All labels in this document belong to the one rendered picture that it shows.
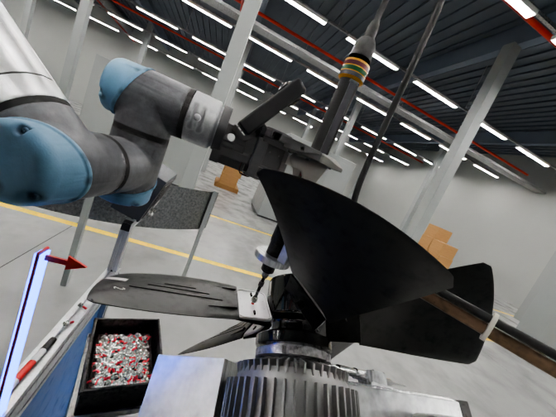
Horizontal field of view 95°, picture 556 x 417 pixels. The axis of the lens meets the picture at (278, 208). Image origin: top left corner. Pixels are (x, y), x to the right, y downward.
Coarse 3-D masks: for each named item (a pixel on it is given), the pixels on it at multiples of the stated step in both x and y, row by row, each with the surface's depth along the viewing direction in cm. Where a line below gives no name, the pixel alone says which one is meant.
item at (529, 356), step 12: (432, 300) 31; (444, 300) 30; (444, 312) 30; (456, 312) 29; (468, 324) 29; (480, 324) 28; (492, 336) 27; (504, 336) 27; (516, 348) 26; (528, 348) 26; (528, 360) 25; (540, 360) 25; (552, 360) 25; (552, 372) 24
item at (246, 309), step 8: (240, 296) 50; (248, 296) 51; (264, 296) 53; (240, 304) 48; (248, 304) 48; (256, 304) 49; (264, 304) 50; (240, 312) 45; (248, 312) 46; (256, 312) 47; (264, 312) 48; (264, 320) 45
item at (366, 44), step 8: (376, 24) 40; (368, 32) 40; (376, 32) 41; (360, 40) 40; (368, 40) 40; (352, 48) 41; (360, 48) 40; (368, 48) 40; (352, 56) 43; (360, 56) 43; (368, 56) 40; (368, 64) 42; (280, 232) 45; (272, 240) 46; (280, 240) 45; (272, 248) 46; (280, 248) 46; (264, 264) 47; (272, 272) 47
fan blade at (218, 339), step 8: (232, 328) 64; (240, 328) 59; (216, 336) 67; (224, 336) 62; (232, 336) 58; (240, 336) 56; (200, 344) 66; (208, 344) 62; (216, 344) 59; (184, 352) 64
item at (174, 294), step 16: (96, 288) 37; (144, 288) 42; (160, 288) 44; (176, 288) 45; (192, 288) 47; (208, 288) 48; (224, 288) 51; (112, 304) 34; (128, 304) 36; (144, 304) 37; (160, 304) 39; (176, 304) 40; (192, 304) 42; (208, 304) 43; (224, 304) 45
